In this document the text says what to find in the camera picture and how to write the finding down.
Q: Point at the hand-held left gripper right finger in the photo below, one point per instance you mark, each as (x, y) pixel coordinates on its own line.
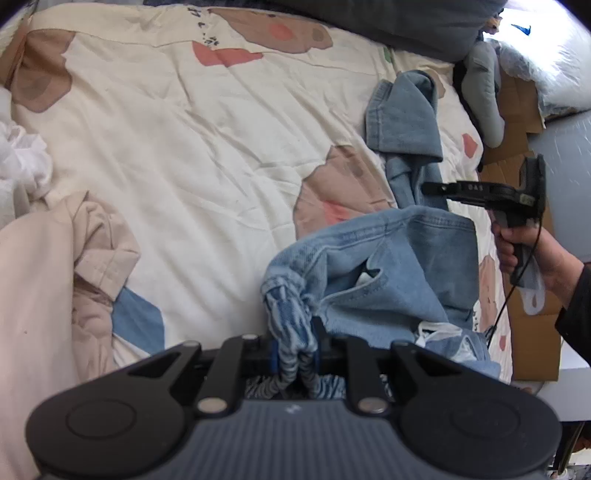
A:
(334, 355)

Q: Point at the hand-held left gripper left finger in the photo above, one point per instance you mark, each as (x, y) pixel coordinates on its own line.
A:
(275, 360)

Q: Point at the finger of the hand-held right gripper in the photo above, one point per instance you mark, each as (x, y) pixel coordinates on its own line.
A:
(443, 189)

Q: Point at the light blue denim pants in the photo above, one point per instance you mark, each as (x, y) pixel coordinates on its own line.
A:
(406, 258)

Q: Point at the person's right hand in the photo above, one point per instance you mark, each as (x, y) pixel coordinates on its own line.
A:
(549, 258)

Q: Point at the grey upright panel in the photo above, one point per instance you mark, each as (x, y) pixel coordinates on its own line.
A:
(572, 152)

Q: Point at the grey neck pillow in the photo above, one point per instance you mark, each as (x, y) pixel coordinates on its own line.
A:
(485, 92)

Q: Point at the clear plastic bag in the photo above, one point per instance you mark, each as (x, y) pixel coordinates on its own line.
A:
(545, 69)

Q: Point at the flattened cardboard sheet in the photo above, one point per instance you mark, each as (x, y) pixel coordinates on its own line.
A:
(540, 332)

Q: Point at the dark grey pillow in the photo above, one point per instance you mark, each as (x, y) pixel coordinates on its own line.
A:
(392, 23)

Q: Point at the cream bear print blanket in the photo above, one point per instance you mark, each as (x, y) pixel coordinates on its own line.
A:
(184, 138)

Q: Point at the pale pink garment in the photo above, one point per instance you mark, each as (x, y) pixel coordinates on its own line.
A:
(37, 277)

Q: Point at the white crumpled cloth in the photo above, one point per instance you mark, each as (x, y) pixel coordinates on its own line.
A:
(23, 161)

